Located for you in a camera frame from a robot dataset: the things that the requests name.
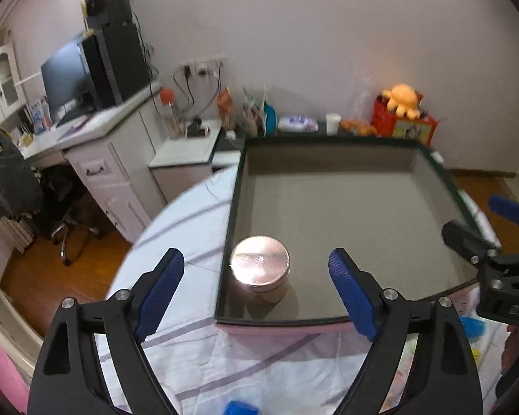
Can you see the clear plastic bag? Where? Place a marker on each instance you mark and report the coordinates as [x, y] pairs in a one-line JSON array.
[[364, 91]]

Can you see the blue capped glue bottle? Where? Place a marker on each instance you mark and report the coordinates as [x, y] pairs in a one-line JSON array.
[[240, 408]]

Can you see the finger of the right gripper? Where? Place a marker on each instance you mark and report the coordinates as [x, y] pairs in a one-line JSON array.
[[505, 208], [466, 243]]

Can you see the orange capped bottle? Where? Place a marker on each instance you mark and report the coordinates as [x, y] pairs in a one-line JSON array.
[[172, 115]]

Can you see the white striped tablecloth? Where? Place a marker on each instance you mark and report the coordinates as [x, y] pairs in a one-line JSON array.
[[205, 366]]

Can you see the white glass door cabinet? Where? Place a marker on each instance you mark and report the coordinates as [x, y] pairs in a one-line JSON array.
[[12, 96]]

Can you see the black computer tower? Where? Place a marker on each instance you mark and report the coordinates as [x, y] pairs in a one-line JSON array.
[[115, 62]]

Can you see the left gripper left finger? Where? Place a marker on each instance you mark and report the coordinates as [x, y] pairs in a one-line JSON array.
[[68, 377]]

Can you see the black office chair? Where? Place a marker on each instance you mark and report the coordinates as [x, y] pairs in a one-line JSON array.
[[58, 213]]

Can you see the orange snack bag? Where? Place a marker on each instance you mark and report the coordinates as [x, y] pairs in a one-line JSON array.
[[226, 113]]

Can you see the pink and black tray box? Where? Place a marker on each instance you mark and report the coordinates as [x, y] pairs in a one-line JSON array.
[[385, 201]]

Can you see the blue white snack bag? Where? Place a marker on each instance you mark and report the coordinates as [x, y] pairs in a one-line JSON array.
[[268, 116]]

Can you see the red cartoon storage box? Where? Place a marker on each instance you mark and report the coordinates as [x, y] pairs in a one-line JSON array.
[[387, 124]]

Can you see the white paper cup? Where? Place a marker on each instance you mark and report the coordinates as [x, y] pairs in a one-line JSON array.
[[332, 123]]

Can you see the blue highlighter marker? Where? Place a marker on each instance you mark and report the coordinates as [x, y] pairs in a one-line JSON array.
[[473, 328]]

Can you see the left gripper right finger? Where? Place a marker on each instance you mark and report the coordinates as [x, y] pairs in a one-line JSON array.
[[443, 378]]

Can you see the orange octopus plush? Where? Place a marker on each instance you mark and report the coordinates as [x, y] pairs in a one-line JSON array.
[[403, 101]]

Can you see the white desk with drawers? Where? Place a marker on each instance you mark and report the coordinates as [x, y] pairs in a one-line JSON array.
[[111, 151]]

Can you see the dark jacket on chair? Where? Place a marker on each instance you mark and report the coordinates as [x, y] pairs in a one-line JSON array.
[[20, 190]]

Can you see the white low tv cabinet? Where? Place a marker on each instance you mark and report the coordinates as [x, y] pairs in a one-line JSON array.
[[181, 163]]

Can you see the wet wipes pack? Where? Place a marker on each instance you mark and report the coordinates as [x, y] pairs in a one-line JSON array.
[[297, 123]]

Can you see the black computer monitor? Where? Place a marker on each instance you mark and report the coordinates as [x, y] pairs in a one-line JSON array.
[[68, 94]]

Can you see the wall power socket strip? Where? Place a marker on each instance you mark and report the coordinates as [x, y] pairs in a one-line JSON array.
[[203, 66]]

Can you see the black speaker on tower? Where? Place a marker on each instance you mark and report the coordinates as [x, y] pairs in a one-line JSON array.
[[100, 13]]

